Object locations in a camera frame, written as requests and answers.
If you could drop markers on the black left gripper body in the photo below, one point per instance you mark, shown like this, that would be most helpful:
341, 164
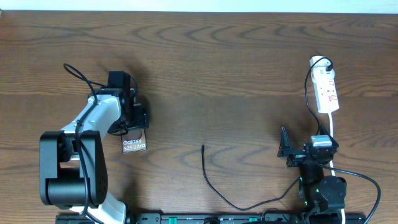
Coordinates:
135, 119

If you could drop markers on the white power strip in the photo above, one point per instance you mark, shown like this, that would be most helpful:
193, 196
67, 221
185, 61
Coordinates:
322, 75

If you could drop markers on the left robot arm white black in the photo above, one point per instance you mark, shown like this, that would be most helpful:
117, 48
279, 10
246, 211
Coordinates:
73, 173

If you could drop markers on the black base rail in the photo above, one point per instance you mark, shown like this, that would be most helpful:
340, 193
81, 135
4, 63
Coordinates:
273, 217

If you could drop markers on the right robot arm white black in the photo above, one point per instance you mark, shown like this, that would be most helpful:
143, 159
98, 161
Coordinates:
324, 195

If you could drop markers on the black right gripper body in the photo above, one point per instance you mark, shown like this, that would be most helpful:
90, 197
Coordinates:
297, 157

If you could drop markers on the Galaxy S25 Ultra smartphone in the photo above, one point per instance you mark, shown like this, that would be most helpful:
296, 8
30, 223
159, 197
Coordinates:
134, 141

